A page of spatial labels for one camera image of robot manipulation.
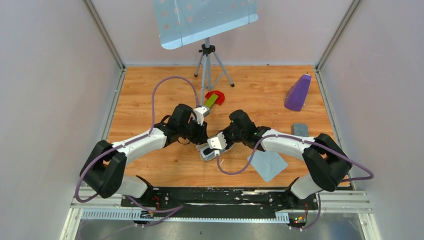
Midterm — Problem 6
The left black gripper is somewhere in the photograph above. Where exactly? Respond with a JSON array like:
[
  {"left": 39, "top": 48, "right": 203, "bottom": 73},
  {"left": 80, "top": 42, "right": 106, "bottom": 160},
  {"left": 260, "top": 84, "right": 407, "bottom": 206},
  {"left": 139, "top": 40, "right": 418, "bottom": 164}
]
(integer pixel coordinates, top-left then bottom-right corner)
[{"left": 178, "top": 117, "right": 209, "bottom": 145}]

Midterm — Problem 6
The striped printed glasses pouch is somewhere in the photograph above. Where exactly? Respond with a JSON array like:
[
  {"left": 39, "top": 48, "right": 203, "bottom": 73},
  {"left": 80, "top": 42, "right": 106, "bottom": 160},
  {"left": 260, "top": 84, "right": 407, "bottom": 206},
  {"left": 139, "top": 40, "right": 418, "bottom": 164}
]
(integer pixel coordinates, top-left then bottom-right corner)
[{"left": 195, "top": 143, "right": 233, "bottom": 162}]

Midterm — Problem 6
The blue cleaning cloth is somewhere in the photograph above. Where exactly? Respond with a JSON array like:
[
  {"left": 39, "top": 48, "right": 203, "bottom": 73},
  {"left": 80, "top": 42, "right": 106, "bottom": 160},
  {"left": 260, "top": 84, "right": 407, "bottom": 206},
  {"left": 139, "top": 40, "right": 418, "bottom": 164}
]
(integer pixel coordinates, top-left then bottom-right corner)
[{"left": 247, "top": 151, "right": 289, "bottom": 183}]

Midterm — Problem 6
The grey glasses case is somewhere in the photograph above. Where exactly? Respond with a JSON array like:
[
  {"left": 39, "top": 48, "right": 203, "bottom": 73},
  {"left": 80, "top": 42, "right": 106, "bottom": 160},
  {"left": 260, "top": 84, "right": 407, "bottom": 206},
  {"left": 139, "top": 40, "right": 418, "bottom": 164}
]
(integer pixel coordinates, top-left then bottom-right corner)
[{"left": 291, "top": 123, "right": 310, "bottom": 137}]

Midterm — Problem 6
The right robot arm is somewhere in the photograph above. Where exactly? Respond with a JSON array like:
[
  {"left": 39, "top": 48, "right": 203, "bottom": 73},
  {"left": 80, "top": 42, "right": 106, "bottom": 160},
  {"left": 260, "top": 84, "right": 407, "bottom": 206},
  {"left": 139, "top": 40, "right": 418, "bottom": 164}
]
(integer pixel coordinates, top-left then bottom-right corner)
[{"left": 217, "top": 109, "right": 353, "bottom": 209}]

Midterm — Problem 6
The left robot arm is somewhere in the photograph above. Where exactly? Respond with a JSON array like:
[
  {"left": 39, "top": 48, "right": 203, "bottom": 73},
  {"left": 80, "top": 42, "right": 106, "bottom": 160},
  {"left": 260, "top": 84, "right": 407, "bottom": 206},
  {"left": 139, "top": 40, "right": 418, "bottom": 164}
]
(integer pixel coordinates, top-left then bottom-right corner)
[{"left": 80, "top": 103, "right": 210, "bottom": 207}]

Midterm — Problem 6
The green rectangular block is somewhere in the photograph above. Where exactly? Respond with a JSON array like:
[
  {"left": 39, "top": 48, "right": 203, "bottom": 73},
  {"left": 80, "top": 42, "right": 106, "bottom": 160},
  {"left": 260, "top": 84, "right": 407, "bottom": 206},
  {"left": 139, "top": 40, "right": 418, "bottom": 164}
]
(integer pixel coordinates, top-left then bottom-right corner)
[{"left": 204, "top": 93, "right": 219, "bottom": 109}]

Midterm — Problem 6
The red curved plastic piece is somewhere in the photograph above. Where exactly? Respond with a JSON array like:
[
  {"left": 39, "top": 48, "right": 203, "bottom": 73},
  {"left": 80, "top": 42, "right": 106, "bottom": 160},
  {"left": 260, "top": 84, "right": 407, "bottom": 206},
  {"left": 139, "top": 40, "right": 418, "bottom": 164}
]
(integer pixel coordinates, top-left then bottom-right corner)
[{"left": 205, "top": 90, "right": 225, "bottom": 106}]

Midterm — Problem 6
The grey tripod stand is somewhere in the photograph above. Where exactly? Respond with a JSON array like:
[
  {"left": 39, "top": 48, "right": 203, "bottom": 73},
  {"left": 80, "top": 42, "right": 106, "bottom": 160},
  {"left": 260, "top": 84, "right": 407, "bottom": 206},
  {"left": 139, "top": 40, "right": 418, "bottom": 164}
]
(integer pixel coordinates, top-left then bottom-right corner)
[{"left": 194, "top": 37, "right": 235, "bottom": 105}]

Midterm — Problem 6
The light blue perforated board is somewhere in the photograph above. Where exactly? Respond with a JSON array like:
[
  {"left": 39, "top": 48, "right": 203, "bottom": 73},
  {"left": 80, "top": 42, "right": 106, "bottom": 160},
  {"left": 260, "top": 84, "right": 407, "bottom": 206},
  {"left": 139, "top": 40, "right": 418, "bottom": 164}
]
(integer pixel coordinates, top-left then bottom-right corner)
[{"left": 153, "top": 0, "right": 258, "bottom": 50}]

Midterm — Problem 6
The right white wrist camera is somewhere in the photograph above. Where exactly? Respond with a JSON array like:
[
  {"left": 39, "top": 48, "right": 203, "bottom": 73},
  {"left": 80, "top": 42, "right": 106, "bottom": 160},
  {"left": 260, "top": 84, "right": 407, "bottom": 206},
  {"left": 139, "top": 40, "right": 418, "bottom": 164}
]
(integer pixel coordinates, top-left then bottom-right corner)
[{"left": 207, "top": 131, "right": 228, "bottom": 156}]

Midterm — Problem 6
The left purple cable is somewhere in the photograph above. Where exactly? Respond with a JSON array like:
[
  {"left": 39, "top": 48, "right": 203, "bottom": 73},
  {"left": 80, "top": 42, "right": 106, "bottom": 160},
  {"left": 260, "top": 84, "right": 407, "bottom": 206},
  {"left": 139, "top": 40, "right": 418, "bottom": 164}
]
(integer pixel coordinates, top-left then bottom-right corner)
[{"left": 74, "top": 76, "right": 202, "bottom": 204}]

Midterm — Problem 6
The white slotted cable duct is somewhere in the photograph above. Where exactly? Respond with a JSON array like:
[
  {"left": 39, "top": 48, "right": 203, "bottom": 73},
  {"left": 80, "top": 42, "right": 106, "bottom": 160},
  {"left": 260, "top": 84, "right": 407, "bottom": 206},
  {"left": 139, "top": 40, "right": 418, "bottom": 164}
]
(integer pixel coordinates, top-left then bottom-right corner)
[{"left": 81, "top": 208, "right": 290, "bottom": 224}]

